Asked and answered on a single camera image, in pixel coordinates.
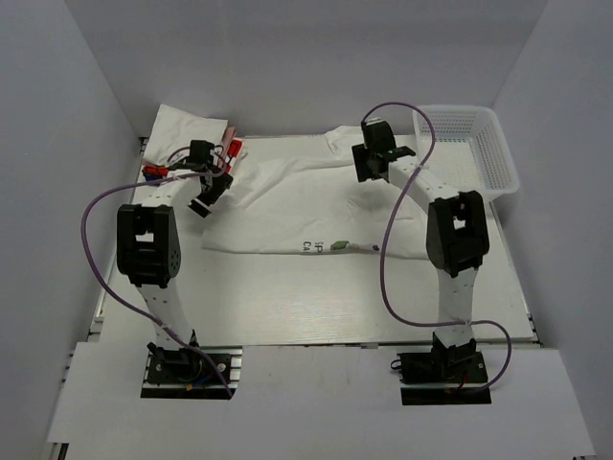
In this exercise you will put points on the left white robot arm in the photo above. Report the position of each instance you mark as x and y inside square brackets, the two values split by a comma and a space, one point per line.
[149, 252]

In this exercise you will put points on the white t shirt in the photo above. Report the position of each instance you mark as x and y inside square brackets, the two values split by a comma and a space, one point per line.
[300, 194]
[174, 129]

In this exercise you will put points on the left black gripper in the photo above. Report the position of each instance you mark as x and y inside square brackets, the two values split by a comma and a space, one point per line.
[169, 168]

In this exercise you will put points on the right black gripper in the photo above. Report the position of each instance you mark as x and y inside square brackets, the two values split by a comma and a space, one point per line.
[361, 163]

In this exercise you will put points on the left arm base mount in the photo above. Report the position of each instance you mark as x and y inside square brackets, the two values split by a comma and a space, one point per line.
[183, 375]

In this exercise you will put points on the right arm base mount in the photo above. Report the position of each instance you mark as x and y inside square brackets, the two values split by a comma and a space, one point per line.
[443, 376]

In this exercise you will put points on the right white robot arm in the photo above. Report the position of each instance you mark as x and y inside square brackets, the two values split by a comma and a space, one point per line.
[456, 239]

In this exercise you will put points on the red printed t shirt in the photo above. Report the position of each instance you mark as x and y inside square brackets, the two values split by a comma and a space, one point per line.
[230, 153]

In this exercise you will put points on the white plastic basket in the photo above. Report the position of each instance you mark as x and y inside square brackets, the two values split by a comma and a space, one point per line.
[466, 148]

